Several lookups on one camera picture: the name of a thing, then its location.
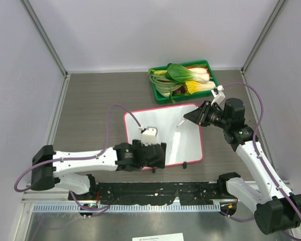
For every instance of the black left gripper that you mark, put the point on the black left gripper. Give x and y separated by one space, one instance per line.
159 164

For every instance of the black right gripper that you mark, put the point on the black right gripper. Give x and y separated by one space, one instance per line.
204 109

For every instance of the magenta capped whiteboard marker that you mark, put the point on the magenta capped whiteboard marker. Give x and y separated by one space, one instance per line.
181 123

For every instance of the pink framed whiteboard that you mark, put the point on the pink framed whiteboard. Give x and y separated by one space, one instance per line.
184 144

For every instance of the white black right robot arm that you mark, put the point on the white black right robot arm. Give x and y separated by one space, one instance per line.
273 204

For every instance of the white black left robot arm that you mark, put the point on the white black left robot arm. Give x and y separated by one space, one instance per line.
62 169

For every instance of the yellow leaf cabbage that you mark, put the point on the yellow leaf cabbage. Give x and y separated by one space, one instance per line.
196 87

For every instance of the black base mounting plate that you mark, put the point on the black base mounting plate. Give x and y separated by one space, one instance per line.
155 193

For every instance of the red chili pepper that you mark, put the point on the red chili pepper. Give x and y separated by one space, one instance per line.
199 70

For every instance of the green long beans bundle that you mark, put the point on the green long beans bundle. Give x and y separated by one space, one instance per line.
166 86

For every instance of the green bok choy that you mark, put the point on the green bok choy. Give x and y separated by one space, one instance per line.
181 74

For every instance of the white paper label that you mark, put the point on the white paper label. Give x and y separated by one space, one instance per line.
162 237

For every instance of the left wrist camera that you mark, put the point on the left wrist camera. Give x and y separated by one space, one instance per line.
149 136

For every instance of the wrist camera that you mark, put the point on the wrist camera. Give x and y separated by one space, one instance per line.
218 94
149 136

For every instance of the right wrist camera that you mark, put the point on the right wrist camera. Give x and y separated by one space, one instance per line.
218 94

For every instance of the grey slotted cable duct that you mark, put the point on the grey slotted cable duct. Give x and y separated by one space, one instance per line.
175 207

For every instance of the right aluminium frame post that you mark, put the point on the right aluminium frame post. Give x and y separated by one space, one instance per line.
275 13

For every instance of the aluminium frame post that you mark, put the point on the aluminium frame post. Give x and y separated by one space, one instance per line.
42 33
275 13

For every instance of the left aluminium frame post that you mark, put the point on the left aluminium frame post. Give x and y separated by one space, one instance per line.
42 33

